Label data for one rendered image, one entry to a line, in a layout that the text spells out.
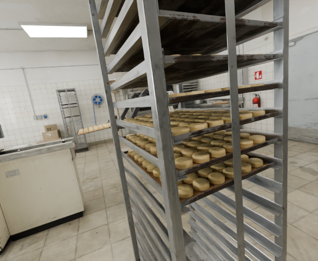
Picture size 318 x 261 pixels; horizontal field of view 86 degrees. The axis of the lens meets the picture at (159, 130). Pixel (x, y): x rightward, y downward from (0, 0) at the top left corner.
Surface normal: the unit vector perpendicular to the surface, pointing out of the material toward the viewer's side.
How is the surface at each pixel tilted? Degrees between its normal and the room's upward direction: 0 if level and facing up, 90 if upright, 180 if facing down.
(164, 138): 90
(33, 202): 90
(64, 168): 90
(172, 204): 90
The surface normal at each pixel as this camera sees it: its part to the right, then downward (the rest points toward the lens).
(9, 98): 0.37, 0.12
